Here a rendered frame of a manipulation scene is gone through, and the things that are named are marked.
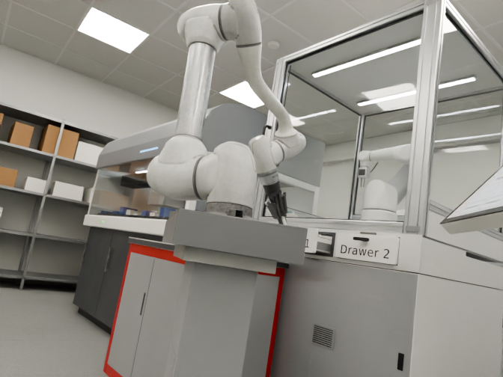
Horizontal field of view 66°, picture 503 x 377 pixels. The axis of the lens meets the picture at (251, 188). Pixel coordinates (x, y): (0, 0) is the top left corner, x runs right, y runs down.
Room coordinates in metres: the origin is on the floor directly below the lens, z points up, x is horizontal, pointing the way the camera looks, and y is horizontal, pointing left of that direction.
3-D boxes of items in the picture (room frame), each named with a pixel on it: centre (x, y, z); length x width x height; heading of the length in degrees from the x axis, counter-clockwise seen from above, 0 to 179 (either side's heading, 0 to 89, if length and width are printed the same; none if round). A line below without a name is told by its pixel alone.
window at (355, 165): (1.88, -0.36, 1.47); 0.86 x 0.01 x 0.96; 39
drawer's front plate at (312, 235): (1.82, -0.22, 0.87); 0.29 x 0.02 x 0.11; 39
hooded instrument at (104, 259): (3.45, 0.50, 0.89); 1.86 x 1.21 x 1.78; 39
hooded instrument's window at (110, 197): (3.43, 0.50, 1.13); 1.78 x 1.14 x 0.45; 39
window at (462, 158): (1.79, -1.03, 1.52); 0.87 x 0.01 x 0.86; 129
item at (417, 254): (2.17, -0.72, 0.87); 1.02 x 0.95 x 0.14; 39
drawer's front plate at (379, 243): (1.65, -0.52, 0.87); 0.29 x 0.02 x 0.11; 39
